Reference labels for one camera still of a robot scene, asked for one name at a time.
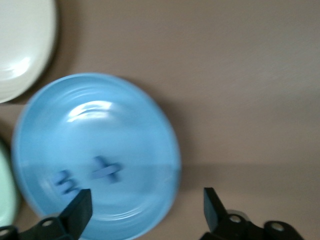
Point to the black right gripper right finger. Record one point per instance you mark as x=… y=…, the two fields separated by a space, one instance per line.
x=222 y=225

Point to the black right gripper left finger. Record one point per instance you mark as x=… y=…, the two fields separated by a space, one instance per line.
x=77 y=215

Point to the blue foam letter E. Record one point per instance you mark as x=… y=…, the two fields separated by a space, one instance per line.
x=65 y=182

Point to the blue foam plus sign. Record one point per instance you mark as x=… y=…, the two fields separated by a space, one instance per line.
x=106 y=171

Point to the green round plate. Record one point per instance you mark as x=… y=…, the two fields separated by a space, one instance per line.
x=6 y=187

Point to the blue round plate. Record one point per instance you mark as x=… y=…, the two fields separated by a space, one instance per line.
x=112 y=130

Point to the brown table cover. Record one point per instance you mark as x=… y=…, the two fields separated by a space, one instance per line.
x=225 y=75

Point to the beige round plate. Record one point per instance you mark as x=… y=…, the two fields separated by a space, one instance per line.
x=20 y=37

